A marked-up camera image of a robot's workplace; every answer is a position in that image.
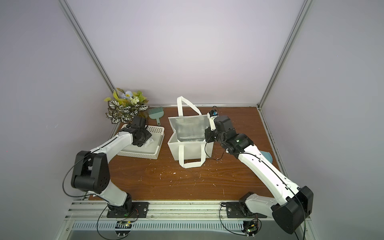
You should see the white insulated delivery bag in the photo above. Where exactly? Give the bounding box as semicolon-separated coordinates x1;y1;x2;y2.
168;96;214;169

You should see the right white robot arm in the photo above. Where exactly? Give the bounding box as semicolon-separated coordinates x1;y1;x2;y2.
205;112;314;234

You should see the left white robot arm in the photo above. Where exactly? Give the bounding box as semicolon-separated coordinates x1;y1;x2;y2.
71;117;152;215

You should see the white perforated plastic basket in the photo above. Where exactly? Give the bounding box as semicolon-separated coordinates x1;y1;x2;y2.
117;126;165;160

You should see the artificial plant with striped leaves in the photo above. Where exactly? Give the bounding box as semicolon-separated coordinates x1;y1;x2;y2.
104;88;149;125

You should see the teal dustpan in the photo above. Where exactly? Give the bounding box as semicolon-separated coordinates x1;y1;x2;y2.
260;151;273;164

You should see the left circuit board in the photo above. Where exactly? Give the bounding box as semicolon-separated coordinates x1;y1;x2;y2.
115;221;133;239

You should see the circuit board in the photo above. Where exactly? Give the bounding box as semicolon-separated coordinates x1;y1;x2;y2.
115;221;133;239
242;219;262;238

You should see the right circuit board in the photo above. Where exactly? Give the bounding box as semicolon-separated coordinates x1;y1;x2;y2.
242;219;262;238

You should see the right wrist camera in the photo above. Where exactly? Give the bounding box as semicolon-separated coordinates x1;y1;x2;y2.
207;109;219;131

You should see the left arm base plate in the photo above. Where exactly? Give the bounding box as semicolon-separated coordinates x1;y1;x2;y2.
107;202;150;219

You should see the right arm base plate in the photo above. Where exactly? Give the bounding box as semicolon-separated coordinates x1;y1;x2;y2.
222;202;267;219

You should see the aluminium mounting rail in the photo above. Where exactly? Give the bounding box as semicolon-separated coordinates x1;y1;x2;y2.
65;201;275;234

